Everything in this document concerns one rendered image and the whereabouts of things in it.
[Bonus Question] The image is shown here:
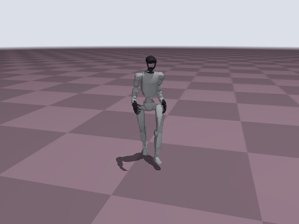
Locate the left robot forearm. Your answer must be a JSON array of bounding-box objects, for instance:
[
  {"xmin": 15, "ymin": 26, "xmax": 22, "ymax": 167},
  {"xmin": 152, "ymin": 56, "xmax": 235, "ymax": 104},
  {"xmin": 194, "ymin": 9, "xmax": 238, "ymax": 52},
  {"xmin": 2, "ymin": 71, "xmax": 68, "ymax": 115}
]
[{"xmin": 157, "ymin": 90, "xmax": 164, "ymax": 104}]

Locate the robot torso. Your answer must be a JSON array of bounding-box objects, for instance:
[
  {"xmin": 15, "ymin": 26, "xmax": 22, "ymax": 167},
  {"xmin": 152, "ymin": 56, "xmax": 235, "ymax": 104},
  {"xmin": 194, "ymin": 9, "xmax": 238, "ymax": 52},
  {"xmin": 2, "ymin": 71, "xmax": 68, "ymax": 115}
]
[{"xmin": 140, "ymin": 70, "xmax": 159, "ymax": 111}]

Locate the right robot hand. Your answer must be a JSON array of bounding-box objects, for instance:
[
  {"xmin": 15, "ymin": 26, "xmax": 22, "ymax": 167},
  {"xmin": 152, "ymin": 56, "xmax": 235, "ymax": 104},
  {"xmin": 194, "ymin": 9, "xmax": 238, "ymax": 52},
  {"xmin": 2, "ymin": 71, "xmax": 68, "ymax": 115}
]
[{"xmin": 132, "ymin": 100, "xmax": 141, "ymax": 115}]

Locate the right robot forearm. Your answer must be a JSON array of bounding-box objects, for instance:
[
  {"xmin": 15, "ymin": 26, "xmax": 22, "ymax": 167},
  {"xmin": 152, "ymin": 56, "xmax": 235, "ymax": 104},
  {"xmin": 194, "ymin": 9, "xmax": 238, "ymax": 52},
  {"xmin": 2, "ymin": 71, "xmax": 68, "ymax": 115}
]
[{"xmin": 131, "ymin": 89, "xmax": 137, "ymax": 104}]

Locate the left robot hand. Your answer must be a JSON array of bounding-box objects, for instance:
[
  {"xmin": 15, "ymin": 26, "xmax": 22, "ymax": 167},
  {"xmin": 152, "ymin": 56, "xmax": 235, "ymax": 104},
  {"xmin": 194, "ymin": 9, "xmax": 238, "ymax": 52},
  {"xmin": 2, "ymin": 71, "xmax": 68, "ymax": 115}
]
[{"xmin": 162, "ymin": 99, "xmax": 166, "ymax": 113}]

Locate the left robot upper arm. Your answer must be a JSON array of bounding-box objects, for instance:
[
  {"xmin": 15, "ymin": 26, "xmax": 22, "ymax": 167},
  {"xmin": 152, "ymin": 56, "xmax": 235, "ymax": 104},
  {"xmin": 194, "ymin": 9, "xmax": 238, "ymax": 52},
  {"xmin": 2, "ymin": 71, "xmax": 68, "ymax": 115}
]
[{"xmin": 157, "ymin": 72, "xmax": 165, "ymax": 91}]

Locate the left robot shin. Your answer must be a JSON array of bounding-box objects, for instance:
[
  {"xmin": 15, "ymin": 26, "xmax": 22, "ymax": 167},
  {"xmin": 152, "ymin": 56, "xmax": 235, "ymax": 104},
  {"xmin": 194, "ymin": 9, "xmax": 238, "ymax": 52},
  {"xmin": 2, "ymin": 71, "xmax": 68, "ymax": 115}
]
[{"xmin": 154, "ymin": 133, "xmax": 162, "ymax": 158}]

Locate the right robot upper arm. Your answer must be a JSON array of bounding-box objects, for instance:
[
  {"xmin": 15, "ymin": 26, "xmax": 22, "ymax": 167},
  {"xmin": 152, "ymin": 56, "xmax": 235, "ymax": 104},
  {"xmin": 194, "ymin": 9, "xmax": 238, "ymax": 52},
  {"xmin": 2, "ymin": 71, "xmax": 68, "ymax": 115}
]
[{"xmin": 133, "ymin": 73, "xmax": 143, "ymax": 94}]

